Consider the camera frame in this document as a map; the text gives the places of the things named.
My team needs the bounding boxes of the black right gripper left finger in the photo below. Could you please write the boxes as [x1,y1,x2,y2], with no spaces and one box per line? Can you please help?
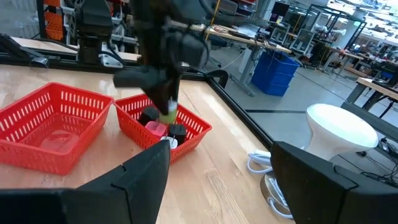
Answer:
[0,139,172,224]

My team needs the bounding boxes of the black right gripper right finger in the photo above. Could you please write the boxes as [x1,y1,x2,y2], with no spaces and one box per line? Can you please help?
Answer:
[270,141,398,224]

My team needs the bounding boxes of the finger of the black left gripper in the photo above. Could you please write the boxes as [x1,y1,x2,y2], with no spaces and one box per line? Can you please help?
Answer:
[112,64,180,115]

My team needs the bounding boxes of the black wall charger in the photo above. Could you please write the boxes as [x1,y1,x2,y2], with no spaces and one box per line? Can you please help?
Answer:
[137,106,160,127]
[167,123,187,146]

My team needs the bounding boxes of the red plastic mesh basket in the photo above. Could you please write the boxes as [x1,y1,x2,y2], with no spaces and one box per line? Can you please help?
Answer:
[113,93,213,165]
[0,82,114,175]

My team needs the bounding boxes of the white wall charger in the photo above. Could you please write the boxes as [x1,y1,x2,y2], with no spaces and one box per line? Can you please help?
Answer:
[160,135,178,149]

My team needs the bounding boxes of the grey mesh office chair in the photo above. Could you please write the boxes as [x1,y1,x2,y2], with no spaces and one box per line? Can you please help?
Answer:
[292,28,315,55]
[269,22,292,44]

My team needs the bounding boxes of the white bulb lamp brass base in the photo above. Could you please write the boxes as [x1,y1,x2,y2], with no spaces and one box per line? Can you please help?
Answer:
[259,103,379,220]

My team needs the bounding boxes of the long wooden desk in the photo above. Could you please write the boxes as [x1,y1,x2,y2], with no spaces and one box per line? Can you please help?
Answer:
[189,24,293,97]

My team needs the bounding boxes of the stacked blue bins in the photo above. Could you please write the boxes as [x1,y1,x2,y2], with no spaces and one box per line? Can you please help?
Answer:
[250,50,302,97]

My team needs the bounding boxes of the black monitor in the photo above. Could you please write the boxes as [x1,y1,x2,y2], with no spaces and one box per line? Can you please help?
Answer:
[269,1,290,23]

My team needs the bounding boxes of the orange grey storage bin rack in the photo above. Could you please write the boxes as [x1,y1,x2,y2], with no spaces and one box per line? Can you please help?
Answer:
[37,0,141,54]

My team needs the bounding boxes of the grey-legged wooden table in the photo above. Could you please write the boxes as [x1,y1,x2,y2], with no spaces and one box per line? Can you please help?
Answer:
[340,77,398,142]

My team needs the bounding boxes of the wooden workbench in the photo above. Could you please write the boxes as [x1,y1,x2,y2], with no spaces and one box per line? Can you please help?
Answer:
[322,45,364,75]

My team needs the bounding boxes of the yellow hanging cable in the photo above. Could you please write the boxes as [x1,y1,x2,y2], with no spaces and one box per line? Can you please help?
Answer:
[205,0,221,41]

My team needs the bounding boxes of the black frame corner hook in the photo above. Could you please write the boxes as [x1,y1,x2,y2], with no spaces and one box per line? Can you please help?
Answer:
[205,68,229,90]

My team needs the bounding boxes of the black floor cable with loop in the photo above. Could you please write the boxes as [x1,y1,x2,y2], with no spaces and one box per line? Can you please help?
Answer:
[337,141,398,189]

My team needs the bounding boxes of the white lamp cord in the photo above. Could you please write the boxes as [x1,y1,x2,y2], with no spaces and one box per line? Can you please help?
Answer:
[247,149,295,220]

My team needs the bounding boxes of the black aluminium table frame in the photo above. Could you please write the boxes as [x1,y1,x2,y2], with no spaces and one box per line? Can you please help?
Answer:
[0,32,275,149]

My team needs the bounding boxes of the black frame cell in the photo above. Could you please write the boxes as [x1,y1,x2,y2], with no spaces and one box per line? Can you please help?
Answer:
[303,3,368,63]

